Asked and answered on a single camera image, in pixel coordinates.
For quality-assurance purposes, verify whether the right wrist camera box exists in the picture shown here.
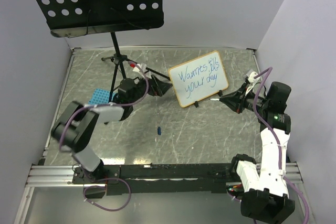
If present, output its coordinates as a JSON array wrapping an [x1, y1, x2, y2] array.
[[246, 69, 260, 84]]

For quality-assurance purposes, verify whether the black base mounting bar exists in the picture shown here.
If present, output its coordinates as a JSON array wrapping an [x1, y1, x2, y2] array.
[[72, 155, 260, 196]]

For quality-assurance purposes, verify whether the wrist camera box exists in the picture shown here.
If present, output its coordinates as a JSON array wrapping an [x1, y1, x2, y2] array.
[[130, 62, 146, 77], [246, 69, 260, 84]]

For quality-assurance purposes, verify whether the black perforated music stand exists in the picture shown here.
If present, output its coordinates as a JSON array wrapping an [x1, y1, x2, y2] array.
[[22, 0, 173, 101]]

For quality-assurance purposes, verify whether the wire whiteboard easel stand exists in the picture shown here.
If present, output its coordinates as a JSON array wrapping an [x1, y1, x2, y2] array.
[[193, 90, 223, 108]]

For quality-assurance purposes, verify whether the blue studded building plate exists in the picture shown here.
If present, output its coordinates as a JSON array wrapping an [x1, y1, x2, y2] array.
[[88, 89, 110, 105]]

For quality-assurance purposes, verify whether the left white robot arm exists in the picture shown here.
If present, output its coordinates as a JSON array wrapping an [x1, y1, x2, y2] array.
[[50, 75, 172, 183]]

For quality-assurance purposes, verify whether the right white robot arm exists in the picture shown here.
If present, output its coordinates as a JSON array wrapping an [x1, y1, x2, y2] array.
[[219, 81, 295, 223]]

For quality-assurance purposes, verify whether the yellow framed whiteboard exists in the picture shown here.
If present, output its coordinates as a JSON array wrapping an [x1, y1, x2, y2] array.
[[168, 50, 229, 108]]

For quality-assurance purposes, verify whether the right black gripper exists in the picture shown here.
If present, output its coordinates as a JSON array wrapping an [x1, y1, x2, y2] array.
[[219, 82, 269, 114]]

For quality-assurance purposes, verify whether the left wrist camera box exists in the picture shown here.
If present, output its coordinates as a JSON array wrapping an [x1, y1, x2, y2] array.
[[130, 62, 146, 77]]

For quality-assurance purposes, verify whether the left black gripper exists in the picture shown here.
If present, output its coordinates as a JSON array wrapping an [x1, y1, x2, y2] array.
[[129, 72, 173, 105]]

